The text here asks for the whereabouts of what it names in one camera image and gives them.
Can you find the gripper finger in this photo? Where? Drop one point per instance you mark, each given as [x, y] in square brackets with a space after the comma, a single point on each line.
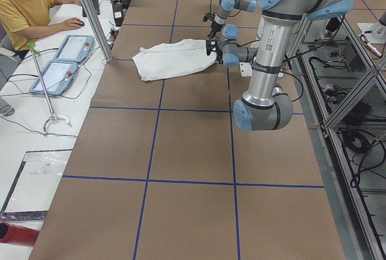
[210, 35]

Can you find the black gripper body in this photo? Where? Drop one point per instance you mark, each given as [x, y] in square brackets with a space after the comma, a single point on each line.
[210, 47]
[215, 26]

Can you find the white printed t-shirt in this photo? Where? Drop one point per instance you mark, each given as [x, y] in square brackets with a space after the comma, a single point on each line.
[169, 60]

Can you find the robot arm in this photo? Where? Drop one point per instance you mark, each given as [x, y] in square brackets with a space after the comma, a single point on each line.
[219, 17]
[265, 106]

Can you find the black labelled box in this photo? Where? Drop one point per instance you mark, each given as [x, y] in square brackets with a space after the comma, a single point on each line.
[118, 13]

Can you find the black keyboard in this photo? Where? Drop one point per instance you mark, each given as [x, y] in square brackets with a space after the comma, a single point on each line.
[95, 2]

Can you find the upper teach pendant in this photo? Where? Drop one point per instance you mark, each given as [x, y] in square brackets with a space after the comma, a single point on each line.
[75, 48]

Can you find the teach pendant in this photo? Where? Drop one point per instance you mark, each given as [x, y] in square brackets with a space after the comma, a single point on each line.
[57, 76]
[75, 48]

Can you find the lower teach pendant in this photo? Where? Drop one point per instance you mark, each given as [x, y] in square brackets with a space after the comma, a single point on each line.
[57, 76]

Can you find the metal grabber pole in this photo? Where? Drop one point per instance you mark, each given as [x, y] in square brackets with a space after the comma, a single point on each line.
[54, 116]

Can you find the seated person yellow shirt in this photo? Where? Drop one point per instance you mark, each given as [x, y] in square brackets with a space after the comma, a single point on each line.
[26, 21]

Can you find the transparent plastic bag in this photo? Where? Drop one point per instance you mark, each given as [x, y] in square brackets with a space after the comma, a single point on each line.
[34, 185]

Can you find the red fire extinguisher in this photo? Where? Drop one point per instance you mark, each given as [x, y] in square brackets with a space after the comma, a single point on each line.
[18, 235]

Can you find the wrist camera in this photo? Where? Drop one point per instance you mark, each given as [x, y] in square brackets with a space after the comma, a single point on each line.
[211, 46]
[209, 17]

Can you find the aluminium frame post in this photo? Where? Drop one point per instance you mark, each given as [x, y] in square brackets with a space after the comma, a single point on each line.
[97, 29]

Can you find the aluminium frame rack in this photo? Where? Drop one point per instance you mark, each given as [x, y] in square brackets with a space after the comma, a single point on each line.
[345, 78]

